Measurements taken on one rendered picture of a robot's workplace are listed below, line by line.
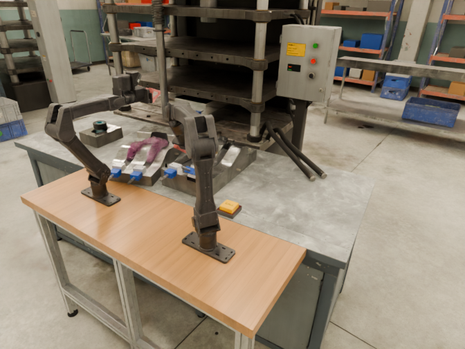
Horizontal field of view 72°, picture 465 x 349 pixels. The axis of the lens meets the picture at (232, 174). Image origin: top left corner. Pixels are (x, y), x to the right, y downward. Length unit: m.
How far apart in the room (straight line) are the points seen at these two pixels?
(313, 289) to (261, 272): 0.38
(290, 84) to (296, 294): 1.19
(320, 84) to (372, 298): 1.33
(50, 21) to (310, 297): 5.06
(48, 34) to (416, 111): 5.14
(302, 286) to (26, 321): 1.53
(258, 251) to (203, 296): 0.27
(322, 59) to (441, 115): 3.07
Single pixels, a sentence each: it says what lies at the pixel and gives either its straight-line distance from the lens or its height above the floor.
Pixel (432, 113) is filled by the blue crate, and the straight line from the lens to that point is 4.84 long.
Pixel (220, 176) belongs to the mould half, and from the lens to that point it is 1.48.
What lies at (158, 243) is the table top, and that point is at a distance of 1.24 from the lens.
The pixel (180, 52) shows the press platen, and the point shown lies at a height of 1.27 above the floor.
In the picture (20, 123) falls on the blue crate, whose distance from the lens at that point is 4.85.
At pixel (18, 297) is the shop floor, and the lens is 2.42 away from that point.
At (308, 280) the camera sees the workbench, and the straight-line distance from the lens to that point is 1.42.
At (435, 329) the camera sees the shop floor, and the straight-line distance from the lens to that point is 2.29.
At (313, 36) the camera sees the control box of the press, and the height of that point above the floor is 1.43.
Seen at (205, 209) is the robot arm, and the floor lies 0.97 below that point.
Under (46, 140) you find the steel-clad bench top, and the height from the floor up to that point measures 0.80.
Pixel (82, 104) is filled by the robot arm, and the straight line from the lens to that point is 1.37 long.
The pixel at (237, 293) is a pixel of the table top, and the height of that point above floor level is 0.80.
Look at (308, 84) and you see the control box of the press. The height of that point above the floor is 1.17.
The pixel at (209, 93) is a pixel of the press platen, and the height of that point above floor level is 1.03.
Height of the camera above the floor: 1.59
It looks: 29 degrees down
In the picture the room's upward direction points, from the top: 2 degrees clockwise
